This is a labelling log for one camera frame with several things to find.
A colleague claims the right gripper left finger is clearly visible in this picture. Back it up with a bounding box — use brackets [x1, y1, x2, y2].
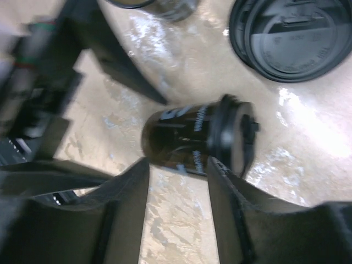
[1, 158, 150, 263]

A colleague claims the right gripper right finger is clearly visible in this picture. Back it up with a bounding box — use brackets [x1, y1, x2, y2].
[208, 157, 351, 263]

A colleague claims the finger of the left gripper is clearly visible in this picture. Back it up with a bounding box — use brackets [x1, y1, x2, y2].
[1, 159, 113, 197]
[58, 1, 168, 105]

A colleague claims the dark coffee cup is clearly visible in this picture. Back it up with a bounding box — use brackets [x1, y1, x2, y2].
[108, 0, 200, 22]
[141, 101, 219, 176]

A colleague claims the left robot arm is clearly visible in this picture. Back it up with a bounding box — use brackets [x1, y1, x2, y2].
[1, 1, 168, 205]

